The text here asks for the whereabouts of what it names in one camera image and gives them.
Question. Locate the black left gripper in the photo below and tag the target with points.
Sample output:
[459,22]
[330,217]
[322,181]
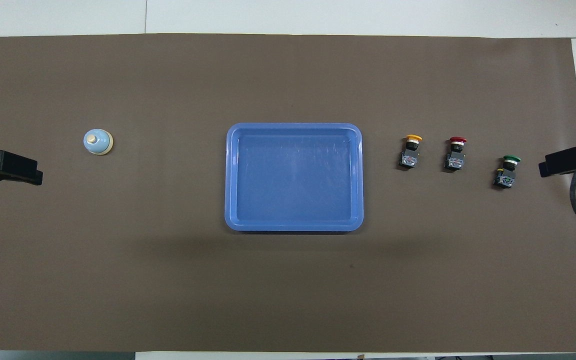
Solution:
[13,167]

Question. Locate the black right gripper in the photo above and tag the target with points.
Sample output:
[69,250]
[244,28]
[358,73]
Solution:
[565,161]

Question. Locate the green push button switch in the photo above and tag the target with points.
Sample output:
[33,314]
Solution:
[505,176]

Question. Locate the light blue service bell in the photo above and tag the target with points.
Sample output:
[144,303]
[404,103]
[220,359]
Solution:
[97,142]

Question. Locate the red push button switch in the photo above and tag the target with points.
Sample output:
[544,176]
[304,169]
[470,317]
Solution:
[454,161]

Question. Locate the yellow push button switch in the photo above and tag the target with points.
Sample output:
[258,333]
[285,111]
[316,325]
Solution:
[410,159]

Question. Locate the blue plastic tray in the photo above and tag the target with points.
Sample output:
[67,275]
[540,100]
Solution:
[293,175]

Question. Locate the brown table mat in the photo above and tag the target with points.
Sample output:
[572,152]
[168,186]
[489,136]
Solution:
[168,275]

